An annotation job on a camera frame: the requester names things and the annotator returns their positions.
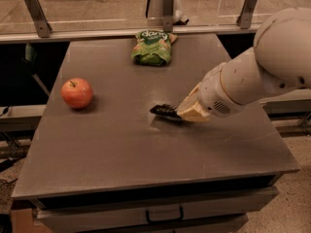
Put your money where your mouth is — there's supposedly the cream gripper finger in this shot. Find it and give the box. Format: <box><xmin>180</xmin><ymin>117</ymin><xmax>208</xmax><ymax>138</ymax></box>
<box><xmin>177</xmin><ymin>84</ymin><xmax>199</xmax><ymax>112</ymax></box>
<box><xmin>177</xmin><ymin>101</ymin><xmax>211</xmax><ymax>122</ymax></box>

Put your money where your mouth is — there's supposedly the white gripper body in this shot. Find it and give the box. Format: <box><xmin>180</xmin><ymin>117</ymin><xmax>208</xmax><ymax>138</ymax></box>
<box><xmin>196</xmin><ymin>62</ymin><xmax>244</xmax><ymax>117</ymax></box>

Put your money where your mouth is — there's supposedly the black rxbar chocolate bar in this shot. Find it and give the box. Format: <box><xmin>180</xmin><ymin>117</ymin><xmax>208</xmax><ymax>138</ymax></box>
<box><xmin>150</xmin><ymin>104</ymin><xmax>181</xmax><ymax>119</ymax></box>

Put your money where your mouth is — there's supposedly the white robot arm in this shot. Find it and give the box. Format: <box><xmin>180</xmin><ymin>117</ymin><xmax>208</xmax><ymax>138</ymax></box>
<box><xmin>177</xmin><ymin>8</ymin><xmax>311</xmax><ymax>122</ymax></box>

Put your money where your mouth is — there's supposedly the red apple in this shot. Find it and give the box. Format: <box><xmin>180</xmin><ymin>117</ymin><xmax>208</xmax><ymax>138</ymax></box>
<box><xmin>60</xmin><ymin>78</ymin><xmax>93</xmax><ymax>109</ymax></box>

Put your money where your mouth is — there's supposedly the green chip bag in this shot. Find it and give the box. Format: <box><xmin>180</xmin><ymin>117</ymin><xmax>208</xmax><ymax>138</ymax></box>
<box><xmin>131</xmin><ymin>30</ymin><xmax>177</xmax><ymax>66</ymax></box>

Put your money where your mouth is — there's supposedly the right metal bracket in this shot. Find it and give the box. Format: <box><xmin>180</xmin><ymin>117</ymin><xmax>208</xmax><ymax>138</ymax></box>
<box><xmin>236</xmin><ymin>0</ymin><xmax>258</xmax><ymax>29</ymax></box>

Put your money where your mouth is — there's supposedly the metal bracket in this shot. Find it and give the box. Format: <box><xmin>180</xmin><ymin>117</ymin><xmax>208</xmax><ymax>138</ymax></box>
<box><xmin>162</xmin><ymin>0</ymin><xmax>174</xmax><ymax>32</ymax></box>
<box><xmin>24</xmin><ymin>0</ymin><xmax>52</xmax><ymax>38</ymax></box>
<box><xmin>236</xmin><ymin>0</ymin><xmax>258</xmax><ymax>29</ymax></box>

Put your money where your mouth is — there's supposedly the metal rail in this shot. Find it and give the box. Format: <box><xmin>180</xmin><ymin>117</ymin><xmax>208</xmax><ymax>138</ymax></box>
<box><xmin>0</xmin><ymin>23</ymin><xmax>260</xmax><ymax>45</ymax></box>

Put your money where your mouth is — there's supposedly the grey drawer with black handle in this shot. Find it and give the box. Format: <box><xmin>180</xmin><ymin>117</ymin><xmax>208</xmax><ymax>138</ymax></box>
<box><xmin>37</xmin><ymin>186</ymin><xmax>278</xmax><ymax>233</ymax></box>

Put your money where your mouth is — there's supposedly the middle metal bracket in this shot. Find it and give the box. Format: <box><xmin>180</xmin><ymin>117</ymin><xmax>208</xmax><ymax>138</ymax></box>
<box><xmin>162</xmin><ymin>0</ymin><xmax>174</xmax><ymax>32</ymax></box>

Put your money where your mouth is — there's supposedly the left metal bracket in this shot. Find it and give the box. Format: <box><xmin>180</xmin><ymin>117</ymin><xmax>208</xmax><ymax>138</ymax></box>
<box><xmin>24</xmin><ymin>0</ymin><xmax>52</xmax><ymax>38</ymax></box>

